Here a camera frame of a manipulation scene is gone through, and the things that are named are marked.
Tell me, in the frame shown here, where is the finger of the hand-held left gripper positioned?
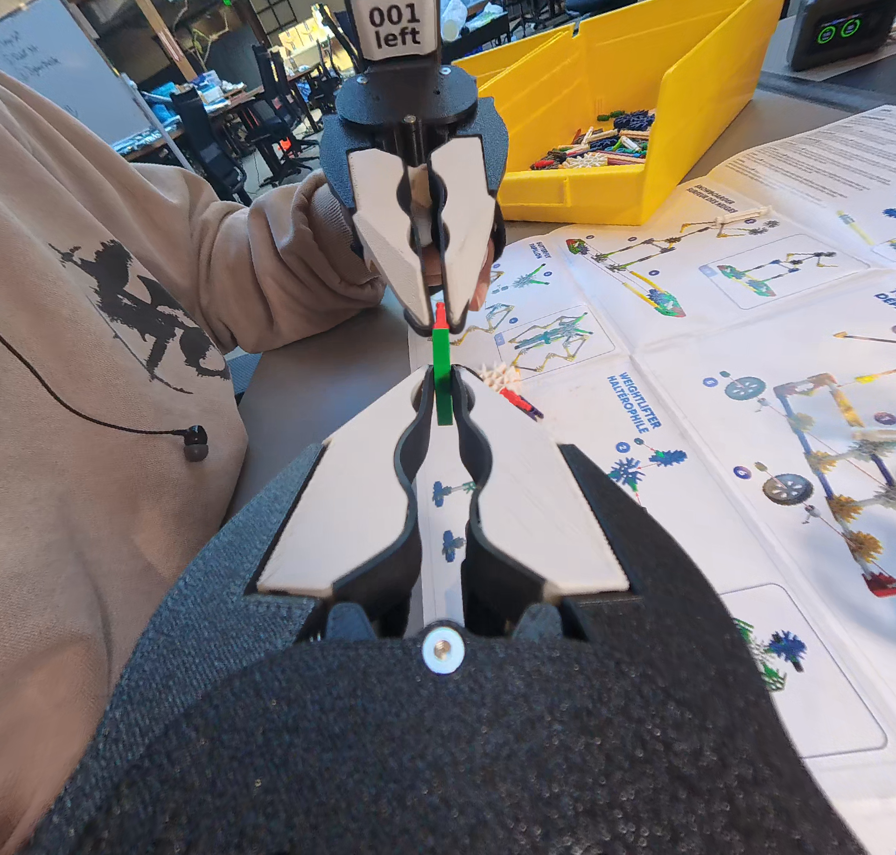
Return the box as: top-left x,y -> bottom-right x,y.
429,136 -> 498,332
347,148 -> 435,331

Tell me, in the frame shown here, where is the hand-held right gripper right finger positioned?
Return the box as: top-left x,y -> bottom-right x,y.
450,367 -> 632,602

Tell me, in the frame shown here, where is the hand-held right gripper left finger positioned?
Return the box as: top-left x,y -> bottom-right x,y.
255,367 -> 435,598

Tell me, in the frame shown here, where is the white snowflake connector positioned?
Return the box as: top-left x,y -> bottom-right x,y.
479,361 -> 525,399

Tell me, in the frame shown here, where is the green connector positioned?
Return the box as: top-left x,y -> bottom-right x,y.
431,326 -> 456,428

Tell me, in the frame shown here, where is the yellow plastic parts bin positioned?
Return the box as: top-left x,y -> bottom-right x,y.
475,0 -> 802,228
451,25 -> 576,94

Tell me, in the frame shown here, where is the pile of toy pieces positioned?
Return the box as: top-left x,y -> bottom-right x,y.
529,109 -> 657,172

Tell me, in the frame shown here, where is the white printed instruction sheet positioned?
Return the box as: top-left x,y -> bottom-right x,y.
408,104 -> 896,855

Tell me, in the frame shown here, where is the person's beige hoodie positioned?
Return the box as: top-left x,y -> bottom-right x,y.
0,70 -> 254,850

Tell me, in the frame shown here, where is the whiteboard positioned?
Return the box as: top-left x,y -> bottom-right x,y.
0,0 -> 156,147

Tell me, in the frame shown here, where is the black device with green lights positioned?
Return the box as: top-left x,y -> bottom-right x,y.
787,0 -> 896,73

